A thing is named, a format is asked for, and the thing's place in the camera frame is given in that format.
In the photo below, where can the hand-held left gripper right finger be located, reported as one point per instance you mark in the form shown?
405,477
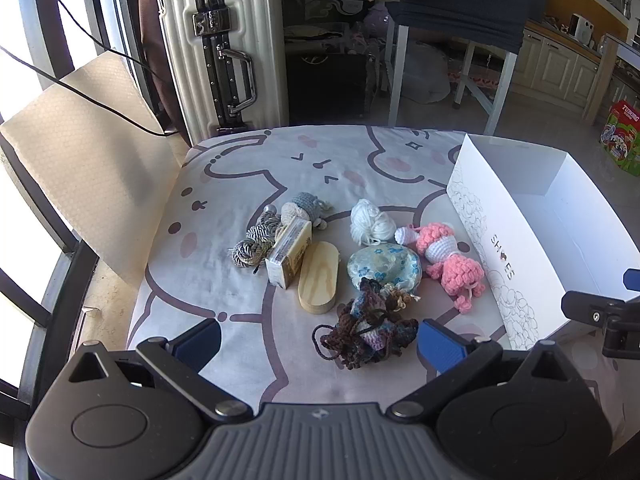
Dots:
440,346

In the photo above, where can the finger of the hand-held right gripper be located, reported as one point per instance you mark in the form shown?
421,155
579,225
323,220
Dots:
633,278
595,310

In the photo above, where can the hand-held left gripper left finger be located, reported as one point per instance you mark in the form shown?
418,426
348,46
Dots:
197,346

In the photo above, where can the white shoe box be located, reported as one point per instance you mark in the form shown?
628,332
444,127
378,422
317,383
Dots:
550,240

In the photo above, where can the pink crochet doll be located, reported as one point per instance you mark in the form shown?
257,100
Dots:
450,260

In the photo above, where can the blue floral fabric pouch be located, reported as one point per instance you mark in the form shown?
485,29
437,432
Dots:
385,267

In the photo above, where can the oval wooden board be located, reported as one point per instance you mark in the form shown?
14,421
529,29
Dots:
319,280

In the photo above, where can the grey crochet doll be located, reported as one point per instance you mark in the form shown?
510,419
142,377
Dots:
305,207

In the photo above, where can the dark brown crochet piece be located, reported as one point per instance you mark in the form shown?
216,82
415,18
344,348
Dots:
370,330

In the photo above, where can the small beige box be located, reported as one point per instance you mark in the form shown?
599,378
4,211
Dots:
287,255

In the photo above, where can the white yarn ball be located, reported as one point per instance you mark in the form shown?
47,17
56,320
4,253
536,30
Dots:
372,222

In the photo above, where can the green and red carton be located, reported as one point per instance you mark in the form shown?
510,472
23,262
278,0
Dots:
622,135

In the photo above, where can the cartoon printed blanket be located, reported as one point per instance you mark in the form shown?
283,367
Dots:
225,185

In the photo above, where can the wooden bar counter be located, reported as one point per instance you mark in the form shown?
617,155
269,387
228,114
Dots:
602,80

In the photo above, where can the cream kitchen cabinets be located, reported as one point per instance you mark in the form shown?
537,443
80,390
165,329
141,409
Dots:
545,65

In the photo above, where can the beige honeycomb pad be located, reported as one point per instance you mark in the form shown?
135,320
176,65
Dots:
85,135

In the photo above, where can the white countertop appliance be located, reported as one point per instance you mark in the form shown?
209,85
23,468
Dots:
582,27

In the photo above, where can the white plastic bag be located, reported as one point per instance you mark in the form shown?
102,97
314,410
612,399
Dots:
425,75

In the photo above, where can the black bag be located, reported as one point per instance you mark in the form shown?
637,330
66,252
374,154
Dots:
325,90

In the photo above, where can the white ribbed suitcase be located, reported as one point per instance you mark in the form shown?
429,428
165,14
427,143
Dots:
220,60

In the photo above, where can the brown curtain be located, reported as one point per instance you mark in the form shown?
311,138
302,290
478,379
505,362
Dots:
155,60

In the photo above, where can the dark blue knit cloth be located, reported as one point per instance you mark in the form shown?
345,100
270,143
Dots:
465,0

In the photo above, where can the black metal frame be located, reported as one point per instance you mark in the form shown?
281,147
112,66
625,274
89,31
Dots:
75,270

